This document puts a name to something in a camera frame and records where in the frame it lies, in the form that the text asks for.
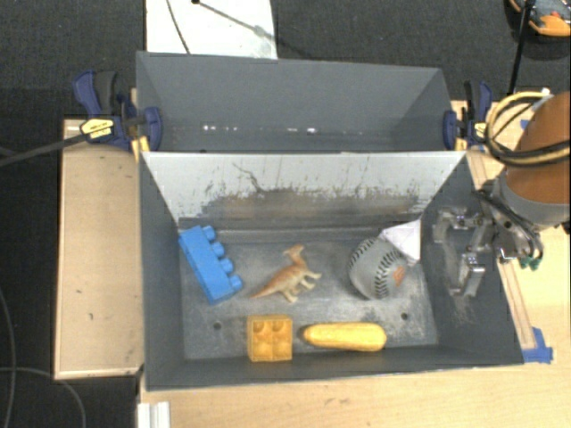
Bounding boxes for grey metal bin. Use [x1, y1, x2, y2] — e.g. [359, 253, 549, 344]
[133, 50, 525, 391]

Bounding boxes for white crumpled paper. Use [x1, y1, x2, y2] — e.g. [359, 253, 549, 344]
[378, 219, 423, 267]

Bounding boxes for pale wood board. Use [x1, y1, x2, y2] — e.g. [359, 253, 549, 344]
[53, 116, 146, 381]

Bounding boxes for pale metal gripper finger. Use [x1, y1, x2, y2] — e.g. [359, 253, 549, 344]
[456, 252, 487, 300]
[431, 207, 470, 295]

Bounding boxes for grey baseball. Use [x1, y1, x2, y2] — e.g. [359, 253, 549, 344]
[348, 236, 410, 301]

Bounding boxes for blue toy building brick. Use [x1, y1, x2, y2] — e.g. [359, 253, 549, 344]
[178, 225, 244, 306]

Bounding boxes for yellow toy bread roll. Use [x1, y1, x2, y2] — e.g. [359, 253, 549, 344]
[302, 322, 388, 353]

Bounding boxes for orange toy building brick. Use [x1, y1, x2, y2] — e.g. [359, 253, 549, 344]
[246, 313, 294, 364]

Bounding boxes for orange toy dinosaur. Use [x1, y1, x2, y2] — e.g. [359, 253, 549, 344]
[248, 243, 323, 305]

